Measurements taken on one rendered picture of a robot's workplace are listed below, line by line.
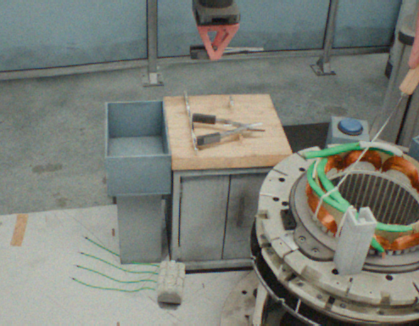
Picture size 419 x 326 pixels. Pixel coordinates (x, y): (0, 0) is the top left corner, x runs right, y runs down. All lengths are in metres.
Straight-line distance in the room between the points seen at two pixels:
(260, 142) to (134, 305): 0.38
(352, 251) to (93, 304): 0.54
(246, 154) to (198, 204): 0.13
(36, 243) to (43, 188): 1.35
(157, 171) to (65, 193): 1.57
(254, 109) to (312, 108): 2.07
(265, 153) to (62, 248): 0.47
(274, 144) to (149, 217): 0.26
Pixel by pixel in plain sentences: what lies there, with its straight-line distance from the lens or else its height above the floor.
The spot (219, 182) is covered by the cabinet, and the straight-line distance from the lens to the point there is 1.01.
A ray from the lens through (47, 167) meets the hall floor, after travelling 2.68.
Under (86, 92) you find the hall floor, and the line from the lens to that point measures 3.18.
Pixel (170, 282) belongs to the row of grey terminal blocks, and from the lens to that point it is 1.08.
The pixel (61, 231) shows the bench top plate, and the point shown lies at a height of 0.78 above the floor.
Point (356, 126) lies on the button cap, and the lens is 1.13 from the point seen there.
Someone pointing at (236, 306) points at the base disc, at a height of 0.80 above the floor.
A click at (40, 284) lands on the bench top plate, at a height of 0.78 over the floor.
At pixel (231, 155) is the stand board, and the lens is 0.96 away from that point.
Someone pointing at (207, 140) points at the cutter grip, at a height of 1.09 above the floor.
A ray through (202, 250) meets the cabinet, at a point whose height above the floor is 0.84.
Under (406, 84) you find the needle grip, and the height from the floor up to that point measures 1.31.
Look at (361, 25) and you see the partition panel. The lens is 3.48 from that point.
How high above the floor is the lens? 1.65
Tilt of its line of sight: 39 degrees down
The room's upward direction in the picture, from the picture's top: straight up
